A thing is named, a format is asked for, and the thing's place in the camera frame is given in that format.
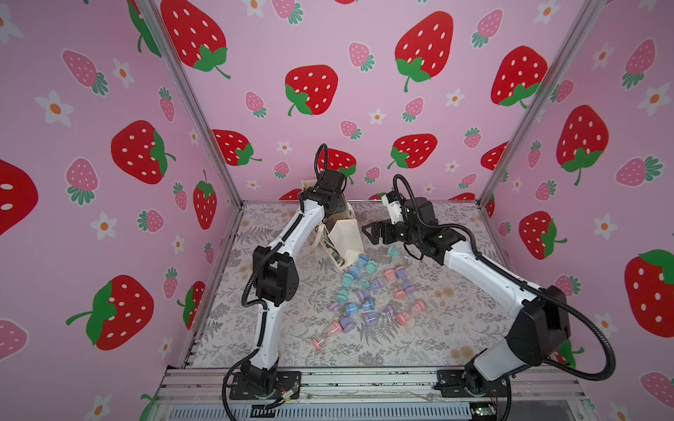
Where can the teal hourglass near bag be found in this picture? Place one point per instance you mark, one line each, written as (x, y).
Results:
(347, 280)

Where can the silver corner frame post right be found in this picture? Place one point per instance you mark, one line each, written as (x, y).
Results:
(582, 25)

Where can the pink hourglass right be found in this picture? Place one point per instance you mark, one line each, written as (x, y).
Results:
(404, 318)

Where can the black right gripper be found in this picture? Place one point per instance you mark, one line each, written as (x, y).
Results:
(382, 231)

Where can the silver corner frame post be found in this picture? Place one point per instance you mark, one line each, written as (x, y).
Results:
(582, 25)
(158, 30)

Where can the silver corner frame post left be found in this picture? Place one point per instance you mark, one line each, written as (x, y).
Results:
(158, 30)

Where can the lilac hourglass centre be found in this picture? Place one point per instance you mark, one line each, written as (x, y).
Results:
(370, 318)

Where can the pink hourglass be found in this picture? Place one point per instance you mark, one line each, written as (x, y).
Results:
(333, 330)
(404, 318)

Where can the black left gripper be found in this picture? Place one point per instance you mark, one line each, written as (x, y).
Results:
(340, 206)

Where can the pink hourglass front left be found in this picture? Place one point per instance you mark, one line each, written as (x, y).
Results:
(333, 330)

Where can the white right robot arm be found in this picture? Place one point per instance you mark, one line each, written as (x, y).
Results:
(541, 324)

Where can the teal hourglass far right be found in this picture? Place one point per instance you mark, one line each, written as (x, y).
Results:
(398, 256)

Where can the blue hourglass near bag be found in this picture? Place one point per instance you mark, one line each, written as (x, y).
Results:
(362, 260)

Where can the purple hourglass front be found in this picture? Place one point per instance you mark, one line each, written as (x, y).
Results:
(347, 324)

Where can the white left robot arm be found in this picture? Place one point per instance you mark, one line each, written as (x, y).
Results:
(275, 275)

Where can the cream canvas tote bag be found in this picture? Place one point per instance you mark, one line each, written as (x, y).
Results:
(339, 236)

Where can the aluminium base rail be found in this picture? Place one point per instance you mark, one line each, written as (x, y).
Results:
(393, 393)

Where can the blue hourglass centre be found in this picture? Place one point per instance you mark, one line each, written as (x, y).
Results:
(351, 309)

